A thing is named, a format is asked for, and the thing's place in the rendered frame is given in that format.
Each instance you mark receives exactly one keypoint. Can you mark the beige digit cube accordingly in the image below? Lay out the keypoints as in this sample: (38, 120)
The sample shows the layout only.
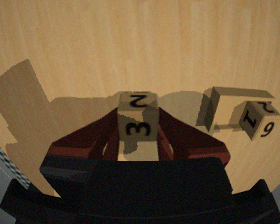
(259, 120)
(138, 117)

